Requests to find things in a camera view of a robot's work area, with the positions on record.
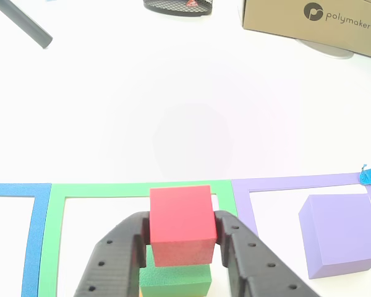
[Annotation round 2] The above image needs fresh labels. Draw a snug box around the green cube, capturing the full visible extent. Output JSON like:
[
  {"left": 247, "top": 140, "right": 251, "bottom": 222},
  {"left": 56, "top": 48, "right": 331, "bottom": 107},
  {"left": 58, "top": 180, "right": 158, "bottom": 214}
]
[{"left": 139, "top": 246, "right": 213, "bottom": 297}]

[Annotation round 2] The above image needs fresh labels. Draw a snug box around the small red cube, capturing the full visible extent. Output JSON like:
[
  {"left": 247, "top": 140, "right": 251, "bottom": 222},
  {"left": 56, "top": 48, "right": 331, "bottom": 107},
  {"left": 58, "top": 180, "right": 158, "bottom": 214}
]
[{"left": 148, "top": 184, "right": 219, "bottom": 267}]

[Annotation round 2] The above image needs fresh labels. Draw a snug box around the purple square block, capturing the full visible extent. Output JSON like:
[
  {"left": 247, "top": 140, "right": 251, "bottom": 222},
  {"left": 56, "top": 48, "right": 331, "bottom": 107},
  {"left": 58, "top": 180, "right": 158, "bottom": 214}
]
[{"left": 298, "top": 193, "right": 371, "bottom": 280}]

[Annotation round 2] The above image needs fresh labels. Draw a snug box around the polymaker cardboard box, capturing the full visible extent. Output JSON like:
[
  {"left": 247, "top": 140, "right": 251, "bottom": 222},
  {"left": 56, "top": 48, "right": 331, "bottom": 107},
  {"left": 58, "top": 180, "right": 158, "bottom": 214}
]
[{"left": 241, "top": 0, "right": 371, "bottom": 61}]

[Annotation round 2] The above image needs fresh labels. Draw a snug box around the dark grey bar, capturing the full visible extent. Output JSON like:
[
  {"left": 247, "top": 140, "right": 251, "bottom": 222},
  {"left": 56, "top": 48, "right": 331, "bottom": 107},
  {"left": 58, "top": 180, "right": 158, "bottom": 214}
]
[{"left": 0, "top": 0, "right": 54, "bottom": 50}]

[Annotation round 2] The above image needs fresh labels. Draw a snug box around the black mesh pen holder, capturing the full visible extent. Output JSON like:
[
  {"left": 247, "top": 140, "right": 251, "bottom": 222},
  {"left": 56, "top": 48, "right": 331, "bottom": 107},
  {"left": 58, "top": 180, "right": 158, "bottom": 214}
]
[{"left": 143, "top": 0, "right": 214, "bottom": 17}]

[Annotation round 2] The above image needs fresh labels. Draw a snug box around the green square frame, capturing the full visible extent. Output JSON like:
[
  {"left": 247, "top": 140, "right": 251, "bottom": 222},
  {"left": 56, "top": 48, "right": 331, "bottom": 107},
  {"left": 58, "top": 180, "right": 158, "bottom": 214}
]
[{"left": 38, "top": 179, "right": 238, "bottom": 297}]

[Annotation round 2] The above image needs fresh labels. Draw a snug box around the purple square frame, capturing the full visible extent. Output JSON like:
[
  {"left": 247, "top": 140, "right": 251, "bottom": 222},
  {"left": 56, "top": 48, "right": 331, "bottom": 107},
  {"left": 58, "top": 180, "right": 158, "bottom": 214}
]
[{"left": 231, "top": 172, "right": 371, "bottom": 239}]

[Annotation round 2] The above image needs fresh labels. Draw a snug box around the blue square frame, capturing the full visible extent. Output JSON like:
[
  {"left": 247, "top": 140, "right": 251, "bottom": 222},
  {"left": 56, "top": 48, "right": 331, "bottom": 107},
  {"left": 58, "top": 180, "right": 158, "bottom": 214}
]
[{"left": 0, "top": 182, "right": 53, "bottom": 297}]

